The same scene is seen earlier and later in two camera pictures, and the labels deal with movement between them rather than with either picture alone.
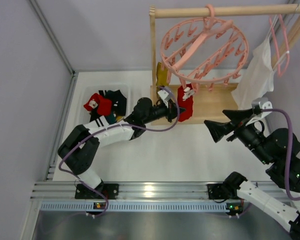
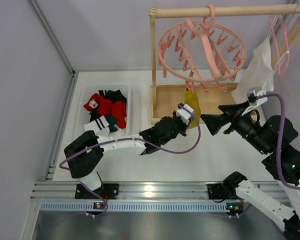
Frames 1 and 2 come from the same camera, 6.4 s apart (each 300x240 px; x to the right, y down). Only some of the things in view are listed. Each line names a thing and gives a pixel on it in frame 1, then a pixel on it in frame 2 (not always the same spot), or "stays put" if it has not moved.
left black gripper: x=170 y=113 -> x=179 y=122
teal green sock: x=111 y=119 stays put
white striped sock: x=100 y=122 stays put
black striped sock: x=118 y=102 stays put
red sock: x=104 y=106 stays put
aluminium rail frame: x=127 y=190 stays put
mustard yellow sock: x=162 y=75 -> x=191 y=98
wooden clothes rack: x=206 y=102 stays put
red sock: x=187 y=104 -> x=119 y=112
